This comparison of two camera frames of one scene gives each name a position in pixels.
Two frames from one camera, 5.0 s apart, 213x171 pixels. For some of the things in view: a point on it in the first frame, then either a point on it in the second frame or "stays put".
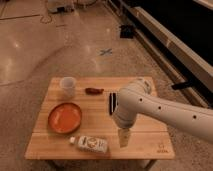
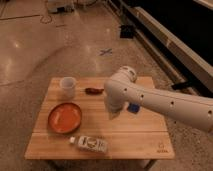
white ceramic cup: x=68 y=83 stays put
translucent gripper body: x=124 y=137 → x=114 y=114
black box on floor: x=126 y=31 stays put
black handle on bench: x=182 y=85 stays put
